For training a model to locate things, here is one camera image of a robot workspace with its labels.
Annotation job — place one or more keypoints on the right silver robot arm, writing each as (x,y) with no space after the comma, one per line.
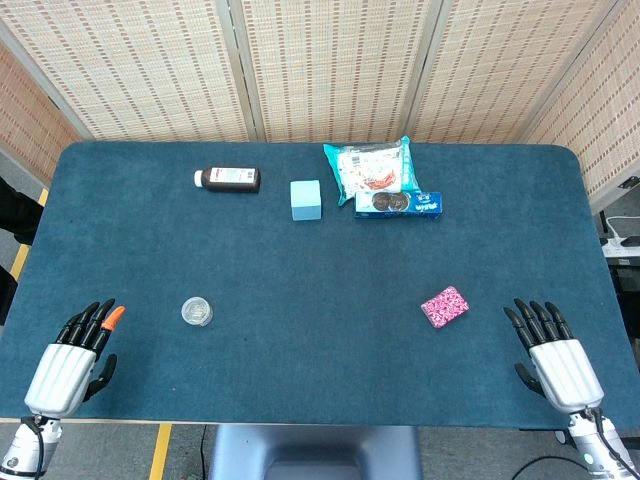
(597,445)

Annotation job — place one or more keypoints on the blue cookie box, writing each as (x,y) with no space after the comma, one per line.
(400,205)

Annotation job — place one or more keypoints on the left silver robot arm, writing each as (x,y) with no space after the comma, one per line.
(27,445)

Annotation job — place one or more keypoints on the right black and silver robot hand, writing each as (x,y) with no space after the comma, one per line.
(567,372)

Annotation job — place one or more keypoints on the light blue foam cube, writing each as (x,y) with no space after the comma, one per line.
(306,201)

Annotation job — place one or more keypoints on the brown bottle with white cap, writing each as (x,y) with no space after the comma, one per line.
(232,180)

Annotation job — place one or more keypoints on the teal snack bag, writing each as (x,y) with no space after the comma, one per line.
(370,167)

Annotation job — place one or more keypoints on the dark blue felt table mat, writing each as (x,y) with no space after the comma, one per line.
(310,310)

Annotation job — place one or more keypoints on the clear round plastic jar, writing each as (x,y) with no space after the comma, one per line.
(196,311)

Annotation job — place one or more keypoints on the pink patterned packet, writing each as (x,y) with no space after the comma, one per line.
(445,313)

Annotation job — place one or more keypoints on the black bulky object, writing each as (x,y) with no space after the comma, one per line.
(17,212)

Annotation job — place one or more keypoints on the woven bamboo screen panel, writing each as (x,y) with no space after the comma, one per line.
(30,130)
(140,65)
(505,70)
(335,65)
(600,115)

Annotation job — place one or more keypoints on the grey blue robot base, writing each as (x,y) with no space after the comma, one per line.
(315,452)

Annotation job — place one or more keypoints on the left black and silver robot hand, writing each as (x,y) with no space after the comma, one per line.
(62,372)

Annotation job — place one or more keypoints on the white power strip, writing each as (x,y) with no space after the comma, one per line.
(622,246)

